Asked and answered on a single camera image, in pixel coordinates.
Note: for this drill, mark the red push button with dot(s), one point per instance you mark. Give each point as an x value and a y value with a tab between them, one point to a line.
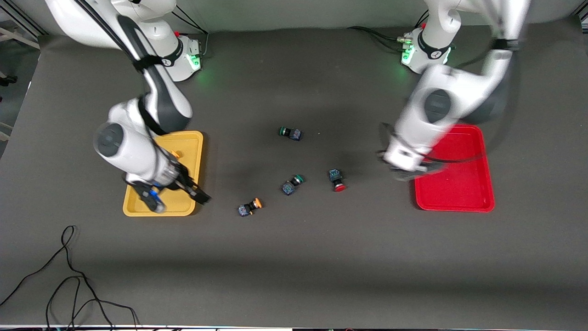
337	179

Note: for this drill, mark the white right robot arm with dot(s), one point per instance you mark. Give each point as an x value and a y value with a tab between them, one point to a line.
138	147

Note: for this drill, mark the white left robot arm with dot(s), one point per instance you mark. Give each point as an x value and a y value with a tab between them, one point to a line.
441	105

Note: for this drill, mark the red plastic tray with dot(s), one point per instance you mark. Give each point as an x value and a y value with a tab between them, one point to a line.
464	184

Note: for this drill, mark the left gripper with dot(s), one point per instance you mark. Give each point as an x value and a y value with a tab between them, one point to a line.
406	173

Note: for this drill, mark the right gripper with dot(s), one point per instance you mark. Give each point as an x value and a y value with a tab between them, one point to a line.
183	179

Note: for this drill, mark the beige bar beside table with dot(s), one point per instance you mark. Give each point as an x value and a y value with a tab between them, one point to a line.
20	39

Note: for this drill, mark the yellow plastic tray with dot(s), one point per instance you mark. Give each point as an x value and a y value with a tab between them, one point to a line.
190	147

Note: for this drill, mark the yellow push button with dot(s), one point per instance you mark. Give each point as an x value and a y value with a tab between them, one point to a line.
249	208
177	154

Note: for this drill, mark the green push button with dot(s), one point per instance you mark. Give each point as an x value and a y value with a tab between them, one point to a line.
291	133
292	184

